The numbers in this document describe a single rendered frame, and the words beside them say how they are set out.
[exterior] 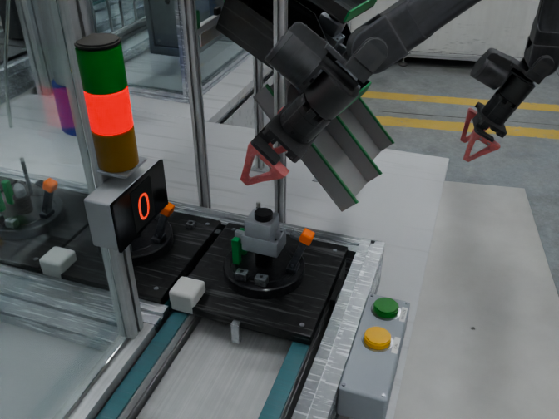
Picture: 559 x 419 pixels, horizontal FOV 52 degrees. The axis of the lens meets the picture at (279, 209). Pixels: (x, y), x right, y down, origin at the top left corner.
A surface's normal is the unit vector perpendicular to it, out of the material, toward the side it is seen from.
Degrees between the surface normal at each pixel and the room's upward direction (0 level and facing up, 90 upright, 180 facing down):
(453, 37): 90
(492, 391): 0
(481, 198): 0
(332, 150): 45
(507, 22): 90
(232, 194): 0
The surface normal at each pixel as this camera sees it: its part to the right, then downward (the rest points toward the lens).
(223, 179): 0.00, -0.84
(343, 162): 0.61, -0.40
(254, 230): -0.36, 0.51
